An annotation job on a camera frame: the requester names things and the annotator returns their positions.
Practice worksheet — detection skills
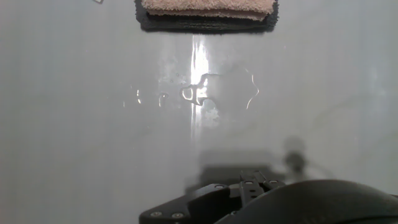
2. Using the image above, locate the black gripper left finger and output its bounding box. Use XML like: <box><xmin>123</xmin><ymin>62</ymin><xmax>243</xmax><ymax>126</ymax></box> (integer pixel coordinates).
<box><xmin>139</xmin><ymin>183</ymin><xmax>242</xmax><ymax>224</ymax></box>

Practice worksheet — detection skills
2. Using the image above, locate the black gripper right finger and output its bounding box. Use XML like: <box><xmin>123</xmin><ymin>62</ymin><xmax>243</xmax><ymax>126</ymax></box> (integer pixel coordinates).
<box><xmin>238</xmin><ymin>170</ymin><xmax>287</xmax><ymax>200</ymax></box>

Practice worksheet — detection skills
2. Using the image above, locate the pink terry cloth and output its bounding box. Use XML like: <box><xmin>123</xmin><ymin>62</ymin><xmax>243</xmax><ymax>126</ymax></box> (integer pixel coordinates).
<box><xmin>141</xmin><ymin>0</ymin><xmax>277</xmax><ymax>22</ymax></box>

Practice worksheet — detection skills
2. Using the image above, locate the dark grey terry cloth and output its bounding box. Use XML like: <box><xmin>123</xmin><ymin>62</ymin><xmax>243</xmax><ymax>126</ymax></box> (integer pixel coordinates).
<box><xmin>134</xmin><ymin>0</ymin><xmax>280</xmax><ymax>35</ymax></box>

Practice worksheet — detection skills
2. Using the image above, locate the clear water puddle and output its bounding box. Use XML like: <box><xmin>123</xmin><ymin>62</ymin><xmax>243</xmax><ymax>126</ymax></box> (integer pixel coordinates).
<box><xmin>179</xmin><ymin>66</ymin><xmax>260</xmax><ymax>111</ymax></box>

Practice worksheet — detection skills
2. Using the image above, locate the grey plastic table mat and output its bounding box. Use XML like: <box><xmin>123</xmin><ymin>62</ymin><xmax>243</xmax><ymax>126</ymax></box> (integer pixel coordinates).
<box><xmin>0</xmin><ymin>0</ymin><xmax>398</xmax><ymax>224</ymax></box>

